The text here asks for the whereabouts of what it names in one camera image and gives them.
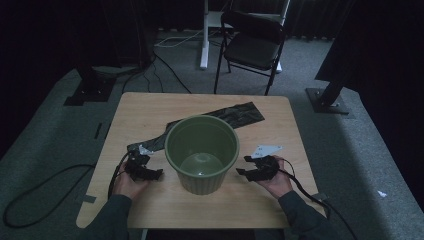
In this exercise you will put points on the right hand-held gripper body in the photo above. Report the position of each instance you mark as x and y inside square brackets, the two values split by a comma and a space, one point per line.
[266, 166]

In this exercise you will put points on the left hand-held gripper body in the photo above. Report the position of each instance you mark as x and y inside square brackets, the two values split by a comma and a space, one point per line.
[135, 168]

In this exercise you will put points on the green plastic bin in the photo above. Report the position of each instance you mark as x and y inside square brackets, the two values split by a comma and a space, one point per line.
[203, 185]

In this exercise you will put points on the black plastic trash bag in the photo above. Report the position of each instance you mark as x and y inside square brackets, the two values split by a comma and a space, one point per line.
[240, 115]

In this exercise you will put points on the person's left hand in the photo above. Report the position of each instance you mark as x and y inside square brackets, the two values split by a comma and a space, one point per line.
[128, 188]

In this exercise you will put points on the person's right hand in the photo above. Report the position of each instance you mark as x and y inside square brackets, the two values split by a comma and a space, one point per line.
[278, 186]

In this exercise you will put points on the dark floor tape strip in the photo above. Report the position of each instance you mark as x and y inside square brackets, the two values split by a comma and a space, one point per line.
[98, 130]

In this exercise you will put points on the grey tape piece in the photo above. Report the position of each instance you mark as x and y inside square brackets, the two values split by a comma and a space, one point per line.
[88, 199]

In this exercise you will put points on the black stand with square base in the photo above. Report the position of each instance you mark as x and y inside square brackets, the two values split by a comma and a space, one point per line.
[90, 90]

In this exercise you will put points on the black slanted stand with base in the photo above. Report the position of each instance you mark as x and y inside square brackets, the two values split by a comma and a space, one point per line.
[328, 100]

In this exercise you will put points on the black folding chair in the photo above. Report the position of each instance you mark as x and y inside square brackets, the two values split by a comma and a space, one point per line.
[253, 50]

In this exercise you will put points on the white paper scrap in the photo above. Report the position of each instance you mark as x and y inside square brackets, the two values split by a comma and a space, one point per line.
[382, 193]

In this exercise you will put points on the white desk leg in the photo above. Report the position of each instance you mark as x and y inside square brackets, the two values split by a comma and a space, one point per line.
[282, 20]
[204, 43]

